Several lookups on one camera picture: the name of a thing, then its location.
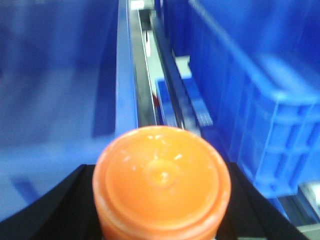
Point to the small blue bin below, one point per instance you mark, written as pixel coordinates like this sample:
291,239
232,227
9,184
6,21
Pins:
194,112

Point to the cylindrical capacitor with orange cap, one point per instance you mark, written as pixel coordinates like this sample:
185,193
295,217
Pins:
160,183

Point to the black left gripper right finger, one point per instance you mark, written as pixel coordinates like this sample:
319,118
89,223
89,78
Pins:
250,216

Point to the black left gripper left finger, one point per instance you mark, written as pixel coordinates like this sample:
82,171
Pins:
67,212

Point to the ribbed blue crate right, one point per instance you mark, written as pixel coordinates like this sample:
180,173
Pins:
256,66

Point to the metal shelf divider rail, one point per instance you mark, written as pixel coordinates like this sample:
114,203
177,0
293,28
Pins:
147,110

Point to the large blue bin left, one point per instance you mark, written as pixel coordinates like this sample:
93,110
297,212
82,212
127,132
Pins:
67,89

